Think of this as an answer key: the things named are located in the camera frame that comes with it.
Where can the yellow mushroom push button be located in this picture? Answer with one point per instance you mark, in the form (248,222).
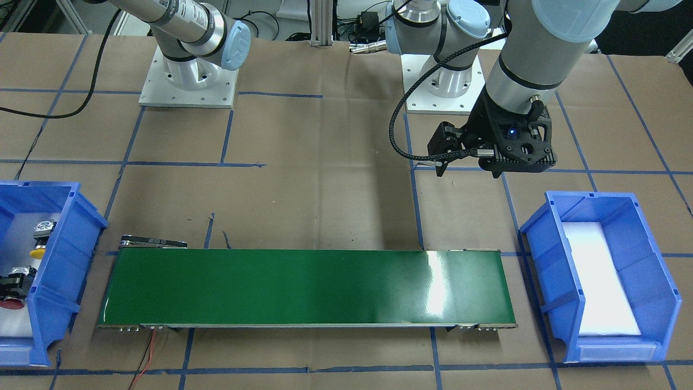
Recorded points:
(41,235)

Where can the white foam pad source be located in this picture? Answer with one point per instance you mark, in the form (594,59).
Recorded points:
(607,311)

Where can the blue bin with buttons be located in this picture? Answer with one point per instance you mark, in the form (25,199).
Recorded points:
(647,282)

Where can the green conveyor belt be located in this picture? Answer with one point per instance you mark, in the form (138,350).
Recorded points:
(285,288)

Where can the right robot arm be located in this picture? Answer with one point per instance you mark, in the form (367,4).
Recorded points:
(52,114)

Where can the red mushroom push button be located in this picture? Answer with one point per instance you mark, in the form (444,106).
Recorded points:
(20,303)

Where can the white foam pad destination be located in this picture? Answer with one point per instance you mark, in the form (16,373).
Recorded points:
(17,243)

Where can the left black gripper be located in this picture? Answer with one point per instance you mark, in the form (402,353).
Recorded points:
(483,126)

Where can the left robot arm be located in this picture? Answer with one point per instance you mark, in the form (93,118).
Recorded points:
(543,42)

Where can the blue destination bin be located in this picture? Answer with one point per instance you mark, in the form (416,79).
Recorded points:
(54,298)

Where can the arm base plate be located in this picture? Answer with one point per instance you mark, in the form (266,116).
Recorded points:
(191,84)
(445,92)

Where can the aluminium frame post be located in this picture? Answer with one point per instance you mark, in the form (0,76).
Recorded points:
(322,20)

